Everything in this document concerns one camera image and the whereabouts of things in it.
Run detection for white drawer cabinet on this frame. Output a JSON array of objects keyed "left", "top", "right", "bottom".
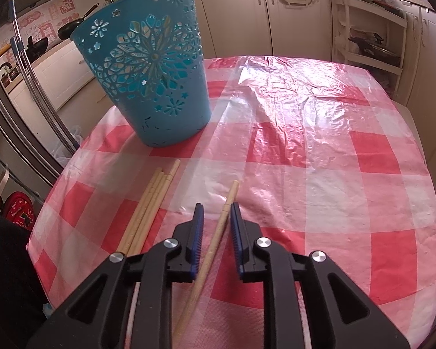
[{"left": 403, "top": 0, "right": 436, "bottom": 204}]

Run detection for person's left leg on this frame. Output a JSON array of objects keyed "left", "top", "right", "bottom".
[{"left": 0, "top": 213, "right": 49, "bottom": 317}]

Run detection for black frying pan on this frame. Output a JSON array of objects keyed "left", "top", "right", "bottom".
[{"left": 57, "top": 3, "right": 99, "bottom": 40}]

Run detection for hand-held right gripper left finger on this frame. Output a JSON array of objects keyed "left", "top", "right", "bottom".
[{"left": 25, "top": 203, "right": 205, "bottom": 349}]

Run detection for metal pan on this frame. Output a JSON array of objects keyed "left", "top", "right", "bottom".
[{"left": 349, "top": 33, "right": 400, "bottom": 66}]

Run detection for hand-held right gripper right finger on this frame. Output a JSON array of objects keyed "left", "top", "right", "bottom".
[{"left": 230, "top": 202, "right": 411, "bottom": 349}]

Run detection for teal perforated plastic basket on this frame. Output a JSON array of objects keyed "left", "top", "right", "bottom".
[{"left": 70, "top": 0, "right": 212, "bottom": 148}]

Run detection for grey sliding door frame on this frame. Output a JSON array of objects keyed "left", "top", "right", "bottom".
[{"left": 0, "top": 33, "right": 77, "bottom": 190}]

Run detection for red checkered plastic tablecloth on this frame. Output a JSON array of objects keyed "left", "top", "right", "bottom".
[{"left": 26, "top": 55, "right": 436, "bottom": 349}]

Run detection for mop with orange tip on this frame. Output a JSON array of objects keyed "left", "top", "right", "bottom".
[{"left": 7, "top": 0, "right": 77, "bottom": 153}]

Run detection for steel kettle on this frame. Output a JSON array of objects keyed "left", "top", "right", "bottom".
[{"left": 0, "top": 63, "right": 13, "bottom": 88}]

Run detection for black wok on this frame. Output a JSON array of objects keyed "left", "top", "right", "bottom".
[{"left": 24, "top": 38, "right": 48, "bottom": 62}]

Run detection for white base kitchen cabinets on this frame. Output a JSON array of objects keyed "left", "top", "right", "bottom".
[{"left": 7, "top": 0, "right": 337, "bottom": 117}]

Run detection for white rolling cart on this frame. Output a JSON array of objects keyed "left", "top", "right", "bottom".
[{"left": 332, "top": 0, "right": 408, "bottom": 93}]

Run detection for red patterned bag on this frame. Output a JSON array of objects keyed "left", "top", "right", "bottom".
[{"left": 2, "top": 193, "right": 35, "bottom": 231}]

